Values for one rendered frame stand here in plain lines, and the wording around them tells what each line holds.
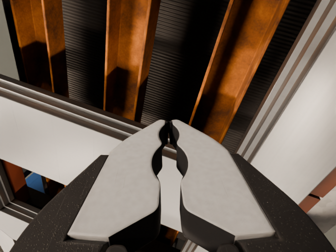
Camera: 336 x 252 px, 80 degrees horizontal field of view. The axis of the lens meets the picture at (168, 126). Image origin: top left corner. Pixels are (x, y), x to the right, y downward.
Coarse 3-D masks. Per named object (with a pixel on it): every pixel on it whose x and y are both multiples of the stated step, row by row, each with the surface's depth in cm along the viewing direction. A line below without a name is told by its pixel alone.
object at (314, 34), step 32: (320, 0) 20; (320, 32) 20; (288, 64) 23; (32, 96) 36; (64, 96) 36; (288, 96) 23; (96, 128) 33; (128, 128) 34; (256, 128) 28; (0, 192) 59
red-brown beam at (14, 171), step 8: (0, 160) 57; (8, 168) 60; (16, 168) 63; (8, 176) 61; (16, 176) 64; (16, 184) 65; (24, 184) 69; (16, 192) 66; (24, 192) 70; (24, 200) 71
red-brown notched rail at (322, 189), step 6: (330, 174) 29; (324, 180) 30; (330, 180) 29; (318, 186) 30; (324, 186) 30; (330, 186) 30; (312, 192) 31; (318, 192) 31; (324, 192) 31; (306, 198) 32; (312, 198) 32; (318, 198) 32; (300, 204) 33; (306, 204) 33; (312, 204) 32; (306, 210) 33
